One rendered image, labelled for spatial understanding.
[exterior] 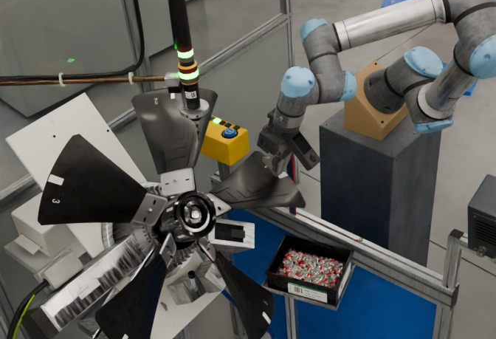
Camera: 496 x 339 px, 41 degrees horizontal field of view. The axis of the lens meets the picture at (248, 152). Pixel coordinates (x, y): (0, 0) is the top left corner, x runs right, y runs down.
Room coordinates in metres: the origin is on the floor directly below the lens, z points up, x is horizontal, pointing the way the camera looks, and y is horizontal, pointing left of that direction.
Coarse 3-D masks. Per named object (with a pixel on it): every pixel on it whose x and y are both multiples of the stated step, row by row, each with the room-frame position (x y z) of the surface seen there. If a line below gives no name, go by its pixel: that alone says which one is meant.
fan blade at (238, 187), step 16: (256, 160) 1.50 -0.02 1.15; (240, 176) 1.44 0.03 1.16; (256, 176) 1.44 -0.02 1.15; (272, 176) 1.44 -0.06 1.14; (288, 176) 1.45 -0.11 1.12; (224, 192) 1.36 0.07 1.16; (240, 192) 1.36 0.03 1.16; (256, 192) 1.37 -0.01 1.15; (272, 192) 1.38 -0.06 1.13; (288, 192) 1.39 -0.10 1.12; (240, 208) 1.30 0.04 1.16
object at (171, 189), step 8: (184, 168) 1.35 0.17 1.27; (192, 168) 1.34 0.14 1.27; (168, 176) 1.34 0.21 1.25; (176, 176) 1.34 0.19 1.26; (184, 176) 1.33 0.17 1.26; (192, 176) 1.32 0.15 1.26; (168, 184) 1.33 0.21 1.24; (176, 184) 1.32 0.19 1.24; (184, 184) 1.31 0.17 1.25; (192, 184) 1.31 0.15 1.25; (168, 192) 1.31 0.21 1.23; (176, 192) 1.30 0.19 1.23
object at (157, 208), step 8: (144, 200) 1.24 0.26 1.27; (152, 200) 1.24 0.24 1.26; (160, 200) 1.25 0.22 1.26; (144, 208) 1.24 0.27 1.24; (152, 208) 1.24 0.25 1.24; (160, 208) 1.25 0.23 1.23; (136, 216) 1.23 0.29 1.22; (144, 216) 1.24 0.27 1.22; (152, 216) 1.24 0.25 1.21; (144, 224) 1.23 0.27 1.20; (152, 224) 1.24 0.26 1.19
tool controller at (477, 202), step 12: (492, 180) 1.20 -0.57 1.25; (480, 192) 1.17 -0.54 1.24; (492, 192) 1.17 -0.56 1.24; (468, 204) 1.15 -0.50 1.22; (480, 204) 1.14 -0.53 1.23; (492, 204) 1.14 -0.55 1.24; (468, 216) 1.15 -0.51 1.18; (480, 216) 1.12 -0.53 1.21; (492, 216) 1.11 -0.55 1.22; (468, 228) 1.16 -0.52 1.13; (480, 228) 1.13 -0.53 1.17; (492, 228) 1.11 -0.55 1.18; (468, 240) 1.17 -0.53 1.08; (480, 240) 1.14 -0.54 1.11; (492, 240) 1.12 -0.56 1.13; (480, 252) 1.13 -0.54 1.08; (492, 252) 1.13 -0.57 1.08
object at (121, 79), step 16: (16, 80) 1.39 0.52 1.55; (32, 80) 1.38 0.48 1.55; (48, 80) 1.37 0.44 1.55; (64, 80) 1.36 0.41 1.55; (80, 80) 1.36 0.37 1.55; (96, 80) 1.35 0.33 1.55; (112, 80) 1.35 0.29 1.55; (128, 80) 1.34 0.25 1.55; (144, 80) 1.33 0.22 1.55; (160, 80) 1.33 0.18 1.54
